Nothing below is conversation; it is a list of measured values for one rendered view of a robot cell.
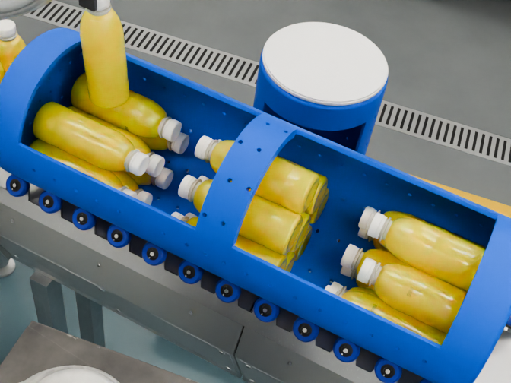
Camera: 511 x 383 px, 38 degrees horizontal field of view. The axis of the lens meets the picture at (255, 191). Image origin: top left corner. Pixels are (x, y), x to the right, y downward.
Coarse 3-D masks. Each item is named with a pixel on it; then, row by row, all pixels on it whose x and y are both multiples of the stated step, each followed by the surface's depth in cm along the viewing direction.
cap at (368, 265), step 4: (368, 260) 116; (372, 260) 116; (364, 264) 115; (368, 264) 115; (372, 264) 116; (360, 268) 115; (364, 268) 115; (368, 268) 115; (372, 268) 115; (360, 272) 115; (364, 272) 115; (368, 272) 115; (360, 276) 116; (364, 276) 115; (368, 276) 115; (360, 280) 116; (364, 280) 116
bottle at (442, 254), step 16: (384, 224) 116; (400, 224) 114; (416, 224) 114; (384, 240) 117; (400, 240) 114; (416, 240) 113; (432, 240) 112; (448, 240) 112; (464, 240) 113; (400, 256) 115; (416, 256) 113; (432, 256) 112; (448, 256) 111; (464, 256) 111; (480, 256) 111; (432, 272) 113; (448, 272) 112; (464, 272) 111; (464, 288) 113
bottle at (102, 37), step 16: (96, 16) 119; (112, 16) 120; (80, 32) 121; (96, 32) 119; (112, 32) 120; (96, 48) 121; (112, 48) 122; (96, 64) 123; (112, 64) 124; (96, 80) 126; (112, 80) 126; (128, 80) 130; (96, 96) 128; (112, 96) 128; (128, 96) 131
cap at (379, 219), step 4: (376, 216) 116; (380, 216) 116; (384, 216) 117; (372, 220) 116; (376, 220) 116; (380, 220) 116; (384, 220) 116; (372, 224) 116; (376, 224) 116; (380, 224) 116; (372, 228) 116; (376, 228) 116; (380, 228) 116; (368, 232) 117; (372, 232) 116; (376, 232) 116; (372, 236) 117; (376, 236) 116
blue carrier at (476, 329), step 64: (64, 64) 137; (128, 64) 138; (0, 128) 124; (192, 128) 143; (256, 128) 118; (64, 192) 127; (384, 192) 131; (448, 192) 117; (192, 256) 121; (320, 256) 136; (320, 320) 116; (384, 320) 109
